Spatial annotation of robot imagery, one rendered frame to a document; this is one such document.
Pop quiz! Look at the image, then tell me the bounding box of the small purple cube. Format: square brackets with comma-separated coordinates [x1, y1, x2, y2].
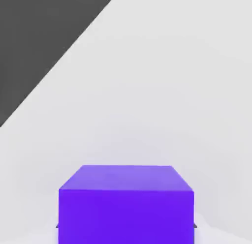
[58, 164, 195, 244]

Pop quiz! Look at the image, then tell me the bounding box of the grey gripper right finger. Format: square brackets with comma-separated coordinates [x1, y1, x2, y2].
[193, 213, 237, 244]

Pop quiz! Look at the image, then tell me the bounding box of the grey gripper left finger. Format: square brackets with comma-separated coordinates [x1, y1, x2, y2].
[29, 218, 60, 244]

